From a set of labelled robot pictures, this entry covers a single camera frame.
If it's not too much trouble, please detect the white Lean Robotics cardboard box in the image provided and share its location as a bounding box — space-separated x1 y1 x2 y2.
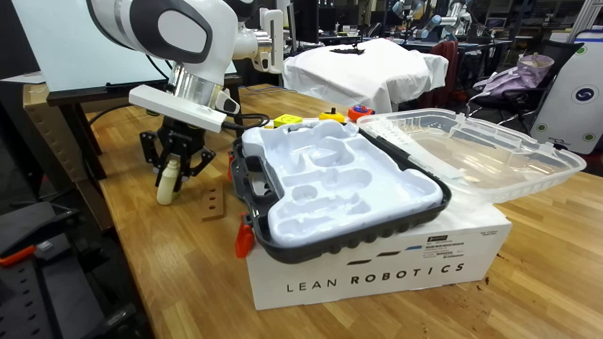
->
242 200 512 313

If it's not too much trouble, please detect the dark red chair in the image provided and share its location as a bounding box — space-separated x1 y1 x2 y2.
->
431 38 461 109

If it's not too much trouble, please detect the yellow toy bolt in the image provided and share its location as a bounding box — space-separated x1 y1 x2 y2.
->
318 107 346 126

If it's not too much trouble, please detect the white plastic bottle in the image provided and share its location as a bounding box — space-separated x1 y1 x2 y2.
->
154 156 184 207

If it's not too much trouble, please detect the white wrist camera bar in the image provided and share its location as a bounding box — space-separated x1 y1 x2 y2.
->
127 83 229 136

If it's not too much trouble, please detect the clear plastic case lid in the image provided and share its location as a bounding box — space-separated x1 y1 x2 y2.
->
355 107 587 205

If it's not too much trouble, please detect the red round toy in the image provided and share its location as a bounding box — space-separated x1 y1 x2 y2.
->
346 104 376 122

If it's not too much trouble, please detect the red handled tool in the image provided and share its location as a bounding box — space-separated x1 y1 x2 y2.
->
0 243 37 269

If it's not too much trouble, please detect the black rounded box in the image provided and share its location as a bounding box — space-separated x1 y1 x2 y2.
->
0 200 80 256

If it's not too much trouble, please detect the black office chair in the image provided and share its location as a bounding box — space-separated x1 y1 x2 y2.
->
467 40 582 128

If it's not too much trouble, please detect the white machine with blue logo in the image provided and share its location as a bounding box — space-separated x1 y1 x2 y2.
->
529 26 603 156

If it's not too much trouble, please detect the white cloth over table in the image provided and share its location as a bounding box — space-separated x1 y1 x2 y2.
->
280 38 450 113

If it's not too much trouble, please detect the whiteboard with handwriting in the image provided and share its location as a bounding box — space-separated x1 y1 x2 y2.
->
9 0 239 94

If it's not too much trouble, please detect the purple cloth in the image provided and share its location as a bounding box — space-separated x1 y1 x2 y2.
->
470 53 555 100

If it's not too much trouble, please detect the black case with white insert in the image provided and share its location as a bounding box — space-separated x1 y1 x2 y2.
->
227 119 452 264

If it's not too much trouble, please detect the wooden block with holes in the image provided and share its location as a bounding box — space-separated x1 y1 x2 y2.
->
199 185 225 222

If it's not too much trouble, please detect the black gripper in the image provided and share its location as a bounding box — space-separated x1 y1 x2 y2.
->
137 117 216 194

